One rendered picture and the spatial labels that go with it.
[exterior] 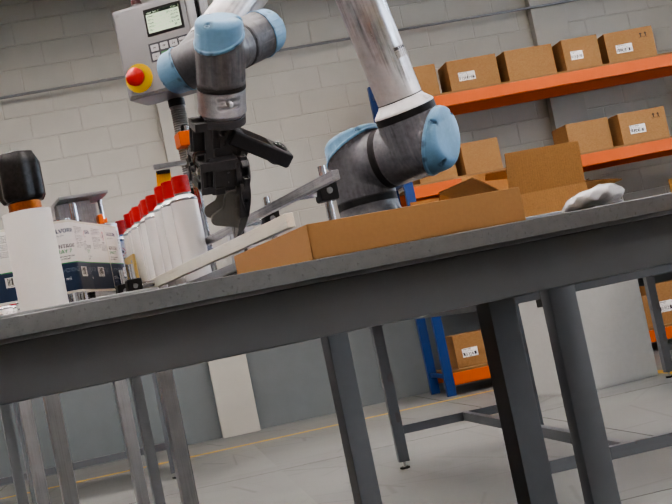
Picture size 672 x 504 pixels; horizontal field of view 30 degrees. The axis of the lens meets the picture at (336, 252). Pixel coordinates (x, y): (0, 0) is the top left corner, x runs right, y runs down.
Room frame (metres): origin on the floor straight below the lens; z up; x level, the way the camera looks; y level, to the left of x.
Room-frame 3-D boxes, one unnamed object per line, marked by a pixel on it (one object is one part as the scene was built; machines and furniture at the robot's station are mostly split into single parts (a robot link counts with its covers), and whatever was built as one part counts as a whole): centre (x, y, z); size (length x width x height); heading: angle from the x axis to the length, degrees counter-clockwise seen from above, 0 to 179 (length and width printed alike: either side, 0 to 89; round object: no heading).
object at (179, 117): (2.64, 0.27, 1.18); 0.04 x 0.04 x 0.21
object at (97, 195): (2.81, 0.54, 1.14); 0.14 x 0.11 x 0.01; 20
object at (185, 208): (2.35, 0.26, 0.98); 0.05 x 0.05 x 0.20
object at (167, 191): (2.40, 0.29, 0.98); 0.05 x 0.05 x 0.20
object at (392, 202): (2.39, -0.08, 0.92); 0.15 x 0.15 x 0.10
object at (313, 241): (1.51, -0.04, 0.85); 0.30 x 0.26 x 0.04; 20
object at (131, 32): (2.58, 0.26, 1.38); 0.17 x 0.10 x 0.19; 75
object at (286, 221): (2.16, 0.24, 0.91); 1.07 x 0.01 x 0.02; 20
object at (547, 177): (4.10, -0.66, 0.97); 0.51 x 0.42 x 0.37; 104
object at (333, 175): (2.19, 0.17, 0.96); 1.07 x 0.01 x 0.01; 20
